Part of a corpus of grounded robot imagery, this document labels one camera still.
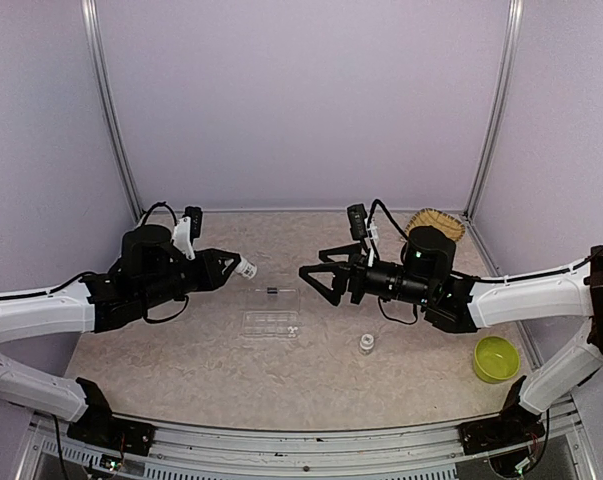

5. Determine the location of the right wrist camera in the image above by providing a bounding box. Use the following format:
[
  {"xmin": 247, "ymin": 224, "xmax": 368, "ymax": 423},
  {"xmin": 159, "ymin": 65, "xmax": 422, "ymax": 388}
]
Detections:
[{"xmin": 346, "ymin": 203, "xmax": 380, "ymax": 258}]

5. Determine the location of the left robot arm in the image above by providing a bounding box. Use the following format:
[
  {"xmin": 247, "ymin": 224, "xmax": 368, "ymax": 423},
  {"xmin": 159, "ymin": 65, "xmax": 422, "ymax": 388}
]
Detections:
[{"xmin": 0, "ymin": 219, "xmax": 257, "ymax": 445}]

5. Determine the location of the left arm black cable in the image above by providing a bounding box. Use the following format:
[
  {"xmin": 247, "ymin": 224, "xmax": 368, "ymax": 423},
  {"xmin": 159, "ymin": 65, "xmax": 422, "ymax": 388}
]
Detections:
[{"xmin": 0, "ymin": 201, "xmax": 180, "ymax": 301}]

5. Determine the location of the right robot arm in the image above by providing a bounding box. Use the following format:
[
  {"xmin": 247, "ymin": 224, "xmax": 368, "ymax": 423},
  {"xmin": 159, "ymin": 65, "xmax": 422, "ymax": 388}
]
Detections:
[{"xmin": 299, "ymin": 226, "xmax": 603, "ymax": 444}]

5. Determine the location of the front aluminium rail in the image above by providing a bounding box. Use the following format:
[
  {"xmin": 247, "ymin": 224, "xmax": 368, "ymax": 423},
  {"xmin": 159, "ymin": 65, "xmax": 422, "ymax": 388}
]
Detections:
[{"xmin": 12, "ymin": 397, "xmax": 601, "ymax": 479}]

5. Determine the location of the clear plastic pill organizer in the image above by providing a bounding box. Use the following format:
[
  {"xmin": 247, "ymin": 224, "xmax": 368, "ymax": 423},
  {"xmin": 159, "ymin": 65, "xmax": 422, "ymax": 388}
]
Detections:
[{"xmin": 241, "ymin": 286, "xmax": 301, "ymax": 339}]

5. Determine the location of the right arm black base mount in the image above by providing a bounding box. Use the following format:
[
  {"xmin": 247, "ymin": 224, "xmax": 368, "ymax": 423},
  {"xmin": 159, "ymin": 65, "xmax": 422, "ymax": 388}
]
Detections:
[{"xmin": 458, "ymin": 404, "xmax": 547, "ymax": 455}]

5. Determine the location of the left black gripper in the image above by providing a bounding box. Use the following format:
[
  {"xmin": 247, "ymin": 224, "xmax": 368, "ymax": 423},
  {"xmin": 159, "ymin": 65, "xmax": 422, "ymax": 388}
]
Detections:
[{"xmin": 138, "ymin": 247, "xmax": 239, "ymax": 310}]

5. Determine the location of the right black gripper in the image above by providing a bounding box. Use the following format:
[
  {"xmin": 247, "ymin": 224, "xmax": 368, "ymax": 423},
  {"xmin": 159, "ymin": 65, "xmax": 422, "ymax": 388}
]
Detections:
[{"xmin": 300, "ymin": 242, "xmax": 434, "ymax": 306}]

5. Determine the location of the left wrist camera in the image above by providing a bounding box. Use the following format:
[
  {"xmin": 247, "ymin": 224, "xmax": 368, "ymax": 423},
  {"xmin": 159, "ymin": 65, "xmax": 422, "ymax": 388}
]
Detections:
[{"xmin": 172, "ymin": 206, "xmax": 203, "ymax": 260}]

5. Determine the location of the lime green bowl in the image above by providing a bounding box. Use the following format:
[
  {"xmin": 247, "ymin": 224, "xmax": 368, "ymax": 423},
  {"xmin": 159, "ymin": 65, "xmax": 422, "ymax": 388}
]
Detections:
[{"xmin": 473, "ymin": 336, "xmax": 521, "ymax": 384}]

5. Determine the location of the right aluminium frame post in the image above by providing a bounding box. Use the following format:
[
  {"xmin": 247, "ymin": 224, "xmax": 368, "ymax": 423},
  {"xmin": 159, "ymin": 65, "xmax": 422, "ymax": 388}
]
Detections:
[{"xmin": 464, "ymin": 0, "xmax": 524, "ymax": 222}]

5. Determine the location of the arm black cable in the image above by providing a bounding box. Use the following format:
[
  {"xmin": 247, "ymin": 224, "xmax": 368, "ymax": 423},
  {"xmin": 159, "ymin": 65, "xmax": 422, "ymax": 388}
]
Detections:
[
  {"xmin": 0, "ymin": 201, "xmax": 180, "ymax": 301},
  {"xmin": 370, "ymin": 198, "xmax": 603, "ymax": 284}
]

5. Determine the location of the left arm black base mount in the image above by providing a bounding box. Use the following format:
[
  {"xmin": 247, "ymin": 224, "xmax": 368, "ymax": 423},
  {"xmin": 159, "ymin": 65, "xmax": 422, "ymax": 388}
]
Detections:
[{"xmin": 67, "ymin": 405, "xmax": 156, "ymax": 457}]

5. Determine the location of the white pill bottle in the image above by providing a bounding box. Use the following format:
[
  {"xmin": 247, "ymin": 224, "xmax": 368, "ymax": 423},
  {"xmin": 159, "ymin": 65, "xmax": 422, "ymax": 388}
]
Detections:
[
  {"xmin": 359, "ymin": 333, "xmax": 375, "ymax": 355},
  {"xmin": 234, "ymin": 257, "xmax": 258, "ymax": 280}
]

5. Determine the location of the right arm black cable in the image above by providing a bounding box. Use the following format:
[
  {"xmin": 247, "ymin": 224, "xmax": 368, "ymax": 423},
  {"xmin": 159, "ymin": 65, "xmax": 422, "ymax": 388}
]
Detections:
[{"xmin": 370, "ymin": 198, "xmax": 603, "ymax": 284}]

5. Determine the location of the left aluminium frame post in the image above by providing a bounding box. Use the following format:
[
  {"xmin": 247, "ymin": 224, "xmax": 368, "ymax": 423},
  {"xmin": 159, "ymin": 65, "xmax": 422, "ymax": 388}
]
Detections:
[{"xmin": 81, "ymin": 0, "xmax": 143, "ymax": 221}]

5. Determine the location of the woven bamboo tray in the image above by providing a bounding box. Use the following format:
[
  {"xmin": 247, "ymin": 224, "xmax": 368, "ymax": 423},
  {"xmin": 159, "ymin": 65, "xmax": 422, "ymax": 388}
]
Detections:
[{"xmin": 405, "ymin": 208, "xmax": 466, "ymax": 242}]

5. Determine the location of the aluminium frame post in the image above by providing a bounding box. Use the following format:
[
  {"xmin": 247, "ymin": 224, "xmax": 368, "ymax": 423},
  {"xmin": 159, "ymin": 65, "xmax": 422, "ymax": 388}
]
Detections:
[
  {"xmin": 464, "ymin": 0, "xmax": 524, "ymax": 222},
  {"xmin": 81, "ymin": 0, "xmax": 143, "ymax": 221}
]

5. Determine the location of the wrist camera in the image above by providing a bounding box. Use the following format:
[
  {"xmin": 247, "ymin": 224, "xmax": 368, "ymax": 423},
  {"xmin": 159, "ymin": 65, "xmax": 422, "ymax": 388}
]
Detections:
[
  {"xmin": 346, "ymin": 203, "xmax": 380, "ymax": 258},
  {"xmin": 172, "ymin": 206, "xmax": 203, "ymax": 260}
]

